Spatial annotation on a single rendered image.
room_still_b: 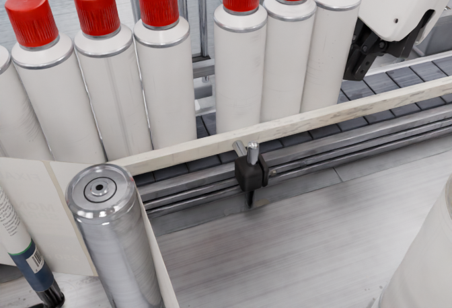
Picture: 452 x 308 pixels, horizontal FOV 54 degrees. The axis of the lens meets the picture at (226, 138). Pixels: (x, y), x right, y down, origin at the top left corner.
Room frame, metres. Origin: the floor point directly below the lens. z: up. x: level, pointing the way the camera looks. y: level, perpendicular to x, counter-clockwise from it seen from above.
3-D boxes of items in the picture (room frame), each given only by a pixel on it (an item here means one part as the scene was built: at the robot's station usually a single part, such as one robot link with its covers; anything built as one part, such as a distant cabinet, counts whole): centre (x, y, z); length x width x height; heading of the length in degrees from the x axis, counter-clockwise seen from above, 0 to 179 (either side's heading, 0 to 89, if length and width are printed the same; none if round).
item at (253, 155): (0.30, -0.03, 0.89); 0.03 x 0.03 x 0.12; 19
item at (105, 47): (0.34, 0.11, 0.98); 0.05 x 0.05 x 0.20
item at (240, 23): (0.38, -0.01, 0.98); 0.05 x 0.05 x 0.20
